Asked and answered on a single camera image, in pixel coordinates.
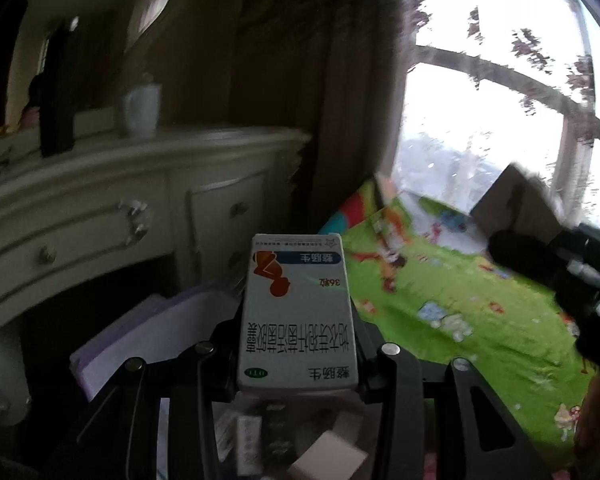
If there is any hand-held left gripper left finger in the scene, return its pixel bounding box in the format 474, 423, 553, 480
45, 305, 244, 480

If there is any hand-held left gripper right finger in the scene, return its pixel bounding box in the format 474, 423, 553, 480
351, 319, 552, 480

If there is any brown cardboard box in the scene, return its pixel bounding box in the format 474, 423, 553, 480
469, 161, 567, 247

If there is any white medicine box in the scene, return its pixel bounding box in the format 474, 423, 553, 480
236, 232, 359, 394

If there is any green printed blanket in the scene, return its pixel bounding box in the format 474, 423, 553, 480
319, 176, 598, 472

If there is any narrow white box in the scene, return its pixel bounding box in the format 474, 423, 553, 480
234, 411, 264, 477

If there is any plain white box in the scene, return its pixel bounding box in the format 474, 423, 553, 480
286, 431, 370, 480

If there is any cream dresser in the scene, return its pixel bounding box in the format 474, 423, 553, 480
0, 124, 312, 428

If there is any white lace curtain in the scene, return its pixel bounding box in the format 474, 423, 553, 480
397, 0, 600, 233

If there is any white cup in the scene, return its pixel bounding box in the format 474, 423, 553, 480
121, 81, 164, 139

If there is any brown embroidered curtain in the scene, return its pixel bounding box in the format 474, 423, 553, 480
227, 0, 413, 233

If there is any black bottle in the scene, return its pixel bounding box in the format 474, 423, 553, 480
39, 29, 77, 159

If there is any arched mirror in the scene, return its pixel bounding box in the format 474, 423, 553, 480
2, 0, 183, 136

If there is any window frame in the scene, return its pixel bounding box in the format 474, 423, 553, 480
410, 44, 600, 213

